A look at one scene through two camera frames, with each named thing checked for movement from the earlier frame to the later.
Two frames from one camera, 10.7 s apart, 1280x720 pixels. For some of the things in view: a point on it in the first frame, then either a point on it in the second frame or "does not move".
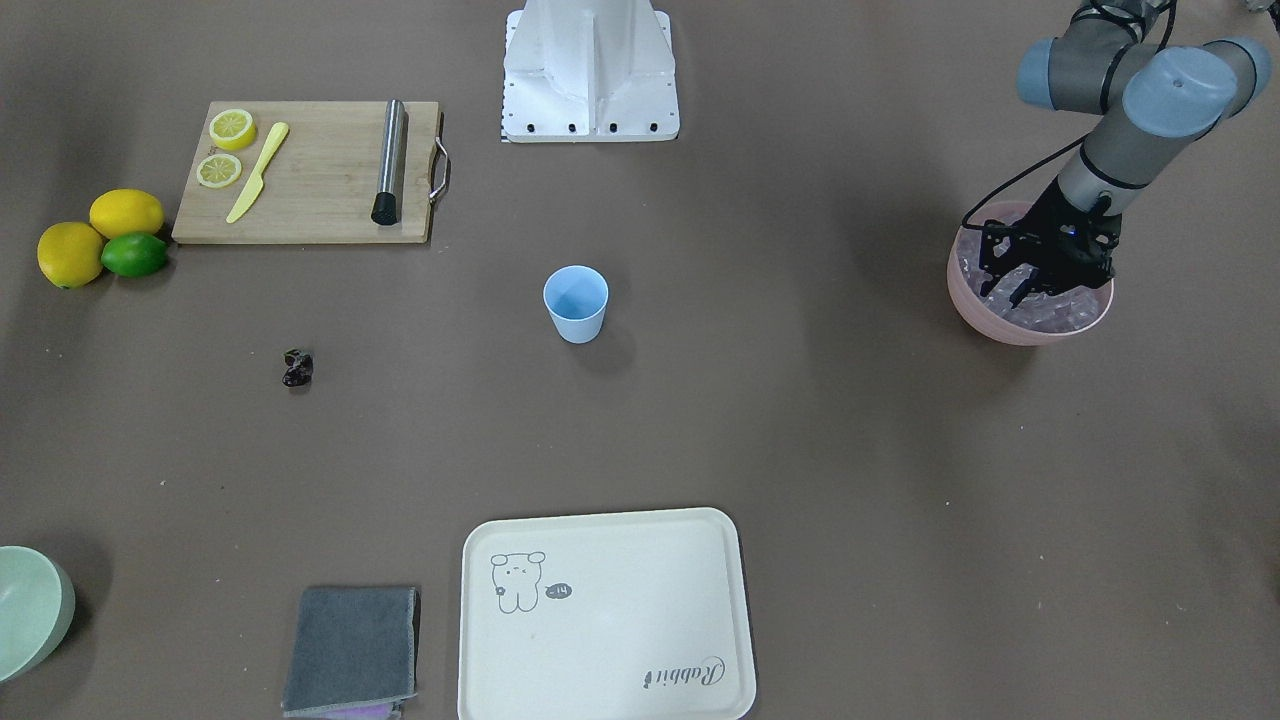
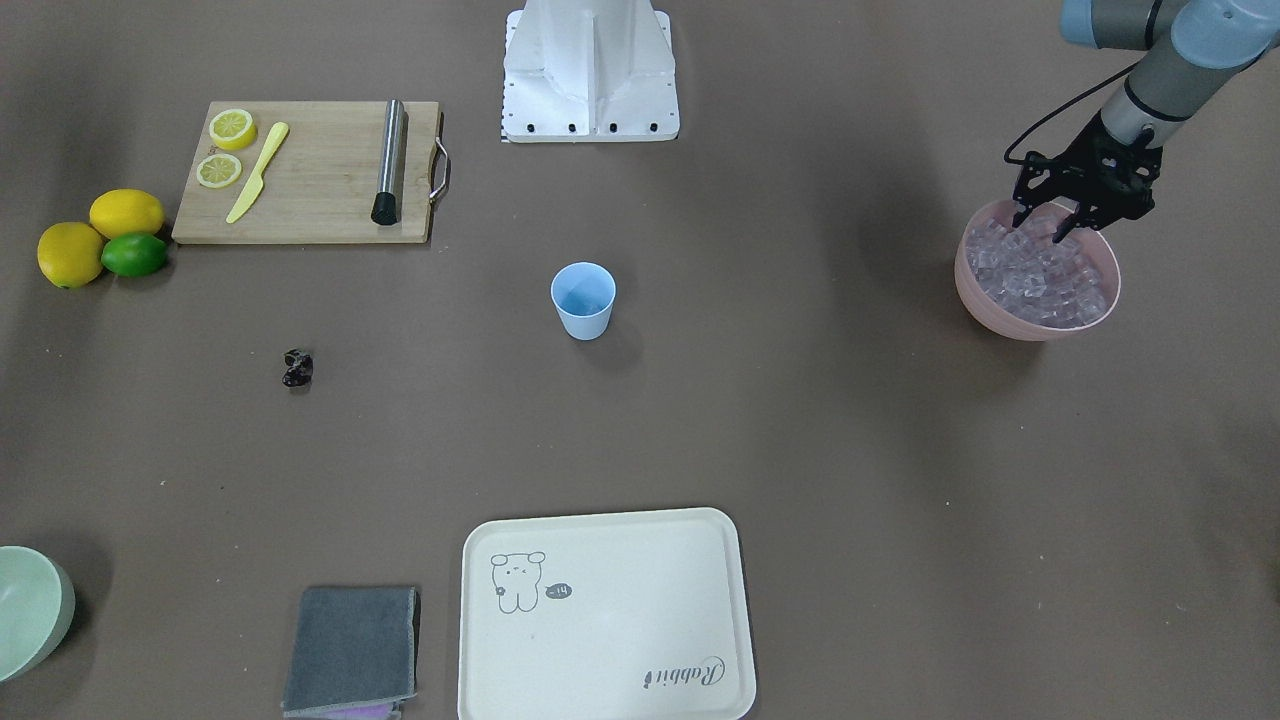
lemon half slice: x=232 y=129 does not move
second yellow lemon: x=70 y=254 does not move
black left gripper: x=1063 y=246 → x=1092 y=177
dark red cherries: x=299 y=367 does not move
